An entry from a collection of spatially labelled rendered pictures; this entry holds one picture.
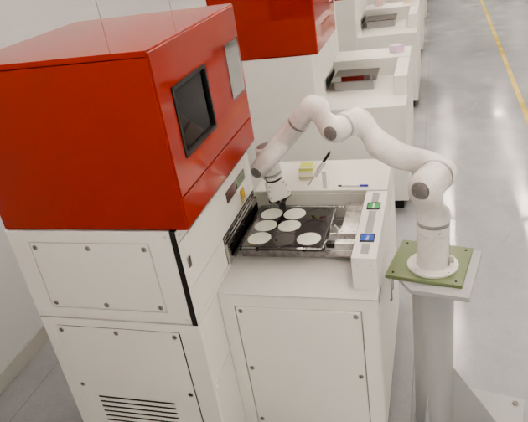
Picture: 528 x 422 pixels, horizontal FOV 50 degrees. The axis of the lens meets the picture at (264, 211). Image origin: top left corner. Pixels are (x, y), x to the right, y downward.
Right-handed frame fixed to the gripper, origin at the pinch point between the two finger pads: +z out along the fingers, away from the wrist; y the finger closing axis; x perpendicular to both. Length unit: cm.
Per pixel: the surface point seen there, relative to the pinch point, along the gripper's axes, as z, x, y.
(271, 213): 1.3, 0.1, -6.1
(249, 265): 6.6, -24.4, -25.0
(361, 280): 8, -62, 10
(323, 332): 26, -59, -9
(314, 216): 3.7, -12.5, 10.5
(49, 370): 72, 52, -149
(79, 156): -68, -41, -66
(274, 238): 0.7, -21.8, -10.9
